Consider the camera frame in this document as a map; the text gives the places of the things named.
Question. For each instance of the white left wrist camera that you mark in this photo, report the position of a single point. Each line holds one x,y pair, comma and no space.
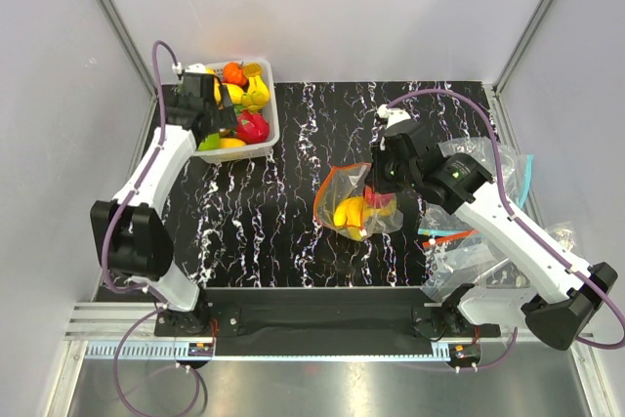
181,69

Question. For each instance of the yellow banana bunch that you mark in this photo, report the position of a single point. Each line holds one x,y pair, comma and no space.
353,212

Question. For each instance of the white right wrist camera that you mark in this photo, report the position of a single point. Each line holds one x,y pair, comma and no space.
390,116

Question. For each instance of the red dragon fruit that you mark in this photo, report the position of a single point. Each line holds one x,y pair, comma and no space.
252,128

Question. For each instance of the yellow starfruit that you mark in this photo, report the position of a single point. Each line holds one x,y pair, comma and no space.
257,94

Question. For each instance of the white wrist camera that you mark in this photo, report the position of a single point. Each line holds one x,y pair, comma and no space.
181,69
390,116

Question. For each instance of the orange tangerine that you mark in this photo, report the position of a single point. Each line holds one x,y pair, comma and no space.
233,74

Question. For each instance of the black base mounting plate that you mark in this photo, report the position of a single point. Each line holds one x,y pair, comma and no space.
412,297

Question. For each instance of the red apple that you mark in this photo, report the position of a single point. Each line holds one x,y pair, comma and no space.
377,200

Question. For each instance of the white plastic fruit basket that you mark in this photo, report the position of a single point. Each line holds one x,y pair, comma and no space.
269,112

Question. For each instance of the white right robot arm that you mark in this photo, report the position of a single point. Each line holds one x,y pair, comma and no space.
567,290

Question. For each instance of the clear bag red zipper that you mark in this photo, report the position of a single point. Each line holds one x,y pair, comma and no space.
471,259

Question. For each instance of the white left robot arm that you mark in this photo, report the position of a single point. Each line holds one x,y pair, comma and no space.
135,249

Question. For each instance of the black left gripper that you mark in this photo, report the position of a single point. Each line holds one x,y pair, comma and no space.
224,117

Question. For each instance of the small yellow mango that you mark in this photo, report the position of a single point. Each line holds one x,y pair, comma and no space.
227,143

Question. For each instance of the green apple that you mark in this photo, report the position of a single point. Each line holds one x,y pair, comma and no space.
211,142

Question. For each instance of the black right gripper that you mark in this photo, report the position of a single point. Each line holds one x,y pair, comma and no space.
380,151

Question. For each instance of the clear bag orange zipper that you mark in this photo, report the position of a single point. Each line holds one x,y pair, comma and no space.
342,183

